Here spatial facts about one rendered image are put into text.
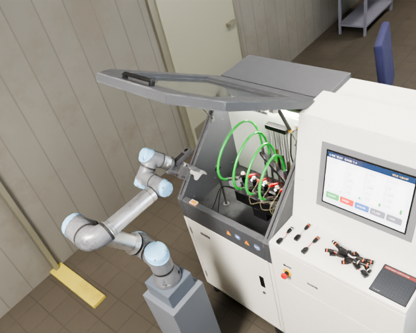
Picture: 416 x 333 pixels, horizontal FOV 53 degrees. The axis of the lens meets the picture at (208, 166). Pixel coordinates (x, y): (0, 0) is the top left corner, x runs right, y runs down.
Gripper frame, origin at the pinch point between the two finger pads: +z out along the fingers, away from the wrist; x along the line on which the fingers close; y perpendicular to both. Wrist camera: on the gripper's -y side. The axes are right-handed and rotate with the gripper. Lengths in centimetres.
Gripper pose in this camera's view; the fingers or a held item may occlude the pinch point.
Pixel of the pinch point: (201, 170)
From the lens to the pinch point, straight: 219.8
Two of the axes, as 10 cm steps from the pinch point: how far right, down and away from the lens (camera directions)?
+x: 5.1, 2.4, -8.3
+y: -3.7, 9.3, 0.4
